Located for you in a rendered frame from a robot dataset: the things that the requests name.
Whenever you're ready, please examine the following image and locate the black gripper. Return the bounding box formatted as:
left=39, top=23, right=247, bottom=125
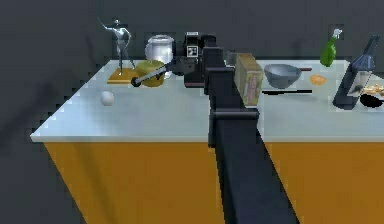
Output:
left=130, top=56, right=198, bottom=89

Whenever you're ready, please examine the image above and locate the olive green apple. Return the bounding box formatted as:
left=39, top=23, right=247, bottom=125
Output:
left=135, top=59, right=167, bottom=89

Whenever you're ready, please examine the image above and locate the white round pot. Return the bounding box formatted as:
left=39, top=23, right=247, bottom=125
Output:
left=144, top=34, right=177, bottom=80

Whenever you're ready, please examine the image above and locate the silver figure statue wooden base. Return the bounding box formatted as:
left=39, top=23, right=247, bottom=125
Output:
left=97, top=16, right=138, bottom=85

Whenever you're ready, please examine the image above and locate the white egg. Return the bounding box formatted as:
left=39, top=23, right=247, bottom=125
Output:
left=100, top=90, right=115, bottom=107

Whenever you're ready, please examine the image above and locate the grey cup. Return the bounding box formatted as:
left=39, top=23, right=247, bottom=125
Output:
left=225, top=50, right=239, bottom=67

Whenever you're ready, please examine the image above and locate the brown bread loaf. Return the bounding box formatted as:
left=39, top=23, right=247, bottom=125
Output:
left=233, top=53, right=265, bottom=108

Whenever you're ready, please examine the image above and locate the orange counter with pale top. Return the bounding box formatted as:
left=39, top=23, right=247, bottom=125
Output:
left=29, top=59, right=384, bottom=224

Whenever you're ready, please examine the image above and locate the grey bowl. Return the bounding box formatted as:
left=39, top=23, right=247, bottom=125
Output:
left=263, top=63, right=303, bottom=90

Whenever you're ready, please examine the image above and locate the black flat utensil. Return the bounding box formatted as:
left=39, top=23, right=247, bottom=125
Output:
left=261, top=88, right=314, bottom=96

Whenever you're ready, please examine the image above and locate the orange round food piece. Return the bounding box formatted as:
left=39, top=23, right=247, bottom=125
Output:
left=309, top=74, right=328, bottom=86

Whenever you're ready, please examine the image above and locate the green spray bottle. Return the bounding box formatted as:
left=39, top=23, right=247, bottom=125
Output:
left=319, top=28, right=344, bottom=68

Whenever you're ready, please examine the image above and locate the black pan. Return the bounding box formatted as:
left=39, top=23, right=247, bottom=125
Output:
left=359, top=93, right=384, bottom=109

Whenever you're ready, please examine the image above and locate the yellow food pile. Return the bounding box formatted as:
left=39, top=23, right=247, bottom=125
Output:
left=362, top=83, right=384, bottom=98

